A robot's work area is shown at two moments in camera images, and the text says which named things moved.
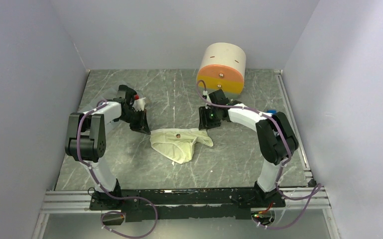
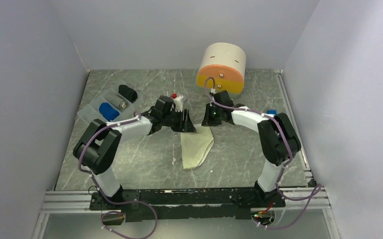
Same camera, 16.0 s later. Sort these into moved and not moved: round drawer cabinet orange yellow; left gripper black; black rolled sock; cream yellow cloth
Moved: left gripper black; cream yellow cloth
Not moved: round drawer cabinet orange yellow; black rolled sock
